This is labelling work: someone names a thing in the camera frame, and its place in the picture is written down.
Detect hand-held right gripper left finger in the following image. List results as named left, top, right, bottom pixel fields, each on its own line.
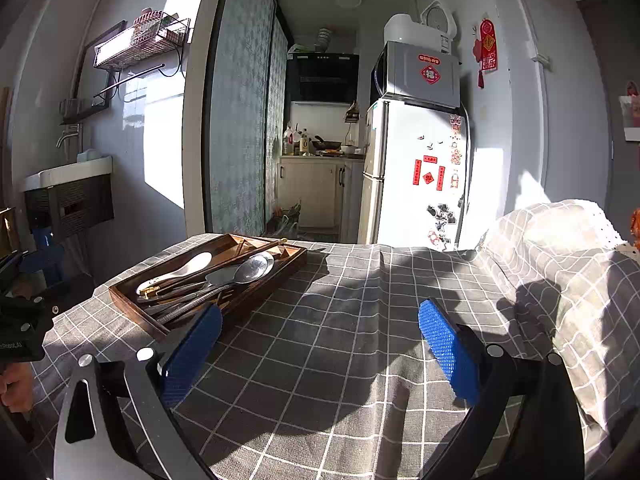
left=52, top=302, right=224, bottom=480

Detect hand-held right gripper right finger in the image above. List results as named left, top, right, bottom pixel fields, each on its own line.
left=417, top=297, right=586, bottom=480

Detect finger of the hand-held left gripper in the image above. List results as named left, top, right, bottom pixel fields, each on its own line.
left=0, top=251, right=27, bottom=289

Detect metal fork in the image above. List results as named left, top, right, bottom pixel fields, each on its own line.
left=145, top=264, right=240, bottom=318

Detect white ceramic spoon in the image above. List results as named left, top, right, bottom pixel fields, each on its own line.
left=136, top=251, right=213, bottom=297

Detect brown wooden tray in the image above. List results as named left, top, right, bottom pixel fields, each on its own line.
left=108, top=232, right=308, bottom=343

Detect metal spoon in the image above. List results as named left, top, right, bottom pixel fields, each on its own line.
left=150, top=252, right=276, bottom=328

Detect person's left hand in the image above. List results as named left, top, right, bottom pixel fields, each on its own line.
left=0, top=361, right=37, bottom=412

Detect blue stool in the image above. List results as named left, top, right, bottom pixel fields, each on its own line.
left=20, top=226, right=66, bottom=286

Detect white sink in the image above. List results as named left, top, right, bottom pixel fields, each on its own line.
left=22, top=156, right=113, bottom=192

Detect grey checked tablecloth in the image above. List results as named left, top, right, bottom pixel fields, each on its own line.
left=30, top=199, right=640, bottom=480

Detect metal faucet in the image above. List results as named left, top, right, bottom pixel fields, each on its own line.
left=56, top=127, right=83, bottom=163

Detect plastic bags with vegetables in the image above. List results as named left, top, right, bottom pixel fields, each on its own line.
left=267, top=200, right=301, bottom=238

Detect white refrigerator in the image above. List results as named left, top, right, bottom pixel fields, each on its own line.
left=357, top=97, right=471, bottom=252

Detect white lace cloth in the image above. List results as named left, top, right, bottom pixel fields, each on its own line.
left=545, top=199, right=640, bottom=261

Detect cream kitchen cabinet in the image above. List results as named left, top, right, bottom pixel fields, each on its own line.
left=276, top=155, right=366, bottom=231

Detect patterned sliding door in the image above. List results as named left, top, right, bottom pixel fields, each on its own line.
left=202, top=0, right=293, bottom=238

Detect black towel bar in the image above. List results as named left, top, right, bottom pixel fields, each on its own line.
left=92, top=62, right=166, bottom=101

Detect grey door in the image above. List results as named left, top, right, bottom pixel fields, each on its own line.
left=577, top=0, right=640, bottom=221

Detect silver microwave oven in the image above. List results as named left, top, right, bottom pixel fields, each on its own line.
left=370, top=40, right=462, bottom=110

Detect white gift bag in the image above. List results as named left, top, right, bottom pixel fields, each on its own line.
left=618, top=80, right=640, bottom=142

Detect black range hood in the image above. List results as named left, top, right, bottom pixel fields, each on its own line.
left=285, top=51, right=360, bottom=103

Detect red hanging ornament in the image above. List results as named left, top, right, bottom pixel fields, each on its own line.
left=472, top=18, right=499, bottom=89

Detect white countertop appliance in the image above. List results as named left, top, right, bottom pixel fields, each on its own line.
left=383, top=12, right=451, bottom=53

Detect small black wall shelf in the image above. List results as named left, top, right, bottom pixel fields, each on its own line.
left=60, top=97, right=111, bottom=125

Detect black wire wall shelf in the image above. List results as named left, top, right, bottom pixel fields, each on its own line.
left=92, top=8, right=192, bottom=72

